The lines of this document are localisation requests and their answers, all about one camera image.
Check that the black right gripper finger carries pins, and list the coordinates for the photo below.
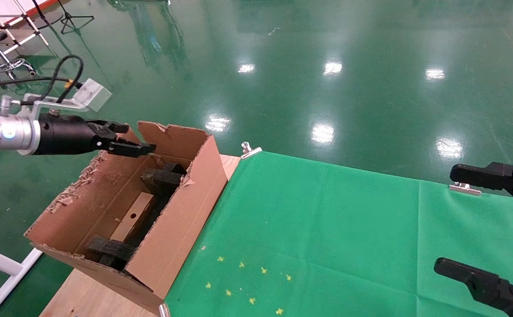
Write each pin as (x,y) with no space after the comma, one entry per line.
(503,176)
(494,290)

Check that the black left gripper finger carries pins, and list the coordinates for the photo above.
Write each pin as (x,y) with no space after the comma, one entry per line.
(111,127)
(131,149)

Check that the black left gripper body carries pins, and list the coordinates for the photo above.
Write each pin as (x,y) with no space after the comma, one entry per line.
(67,134)

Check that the small brown cardboard box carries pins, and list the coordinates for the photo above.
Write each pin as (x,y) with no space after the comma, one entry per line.
(131,220)

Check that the large open cardboard carton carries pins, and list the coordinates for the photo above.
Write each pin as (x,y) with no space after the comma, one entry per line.
(181,229)

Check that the black foam block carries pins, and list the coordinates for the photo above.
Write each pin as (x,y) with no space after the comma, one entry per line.
(164,178)
(108,251)

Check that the black round stand base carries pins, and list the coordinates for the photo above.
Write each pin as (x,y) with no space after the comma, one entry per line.
(47,20)

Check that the black tripod stand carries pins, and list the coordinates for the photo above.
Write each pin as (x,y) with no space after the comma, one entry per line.
(67,16)

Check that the large green tablecloth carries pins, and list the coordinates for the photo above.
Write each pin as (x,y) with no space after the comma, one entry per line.
(326,229)

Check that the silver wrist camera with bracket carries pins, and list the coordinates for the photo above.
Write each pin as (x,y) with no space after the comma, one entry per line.
(91,94)

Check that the white tubular rack frame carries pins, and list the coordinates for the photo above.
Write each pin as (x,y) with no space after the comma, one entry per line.
(18,45)

